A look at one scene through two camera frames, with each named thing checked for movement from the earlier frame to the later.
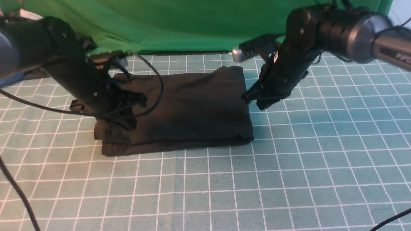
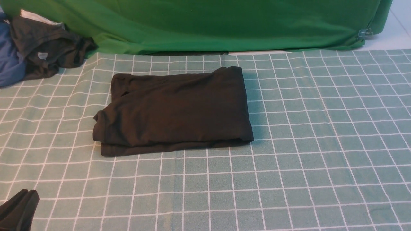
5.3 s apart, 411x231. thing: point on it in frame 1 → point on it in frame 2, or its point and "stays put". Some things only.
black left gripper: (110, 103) → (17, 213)
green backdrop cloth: (178, 26) stays put
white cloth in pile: (25, 13) stays put
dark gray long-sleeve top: (183, 110) stays put
